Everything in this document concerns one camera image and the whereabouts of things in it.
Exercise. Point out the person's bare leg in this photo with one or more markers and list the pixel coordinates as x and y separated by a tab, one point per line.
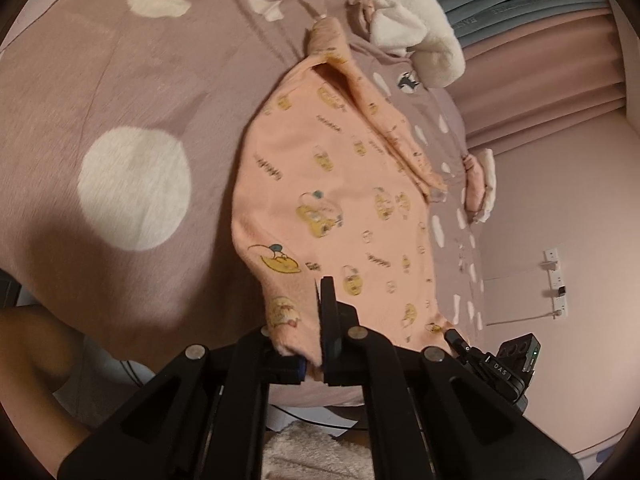
38	354

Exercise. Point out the pink pleated curtain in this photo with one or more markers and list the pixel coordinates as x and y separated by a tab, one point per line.
539	79

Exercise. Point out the mauve polka dot bedspread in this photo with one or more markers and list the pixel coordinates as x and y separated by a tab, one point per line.
120	125

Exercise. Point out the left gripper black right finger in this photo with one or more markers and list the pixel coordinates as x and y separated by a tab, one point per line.
428	416

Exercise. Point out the black device with green light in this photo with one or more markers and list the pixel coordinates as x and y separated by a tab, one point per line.
508	372

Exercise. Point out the peach cartoon print garment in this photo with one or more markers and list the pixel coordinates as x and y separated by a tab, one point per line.
332	184

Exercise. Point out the white fluffy plush blanket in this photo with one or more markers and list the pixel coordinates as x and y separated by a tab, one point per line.
420	30

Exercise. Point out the white fluffy floor rug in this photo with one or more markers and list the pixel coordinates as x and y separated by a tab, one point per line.
305	452

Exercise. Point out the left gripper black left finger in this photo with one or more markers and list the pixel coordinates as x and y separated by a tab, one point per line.
202	417

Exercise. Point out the white wall power strip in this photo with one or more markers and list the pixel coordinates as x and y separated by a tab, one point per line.
557	287

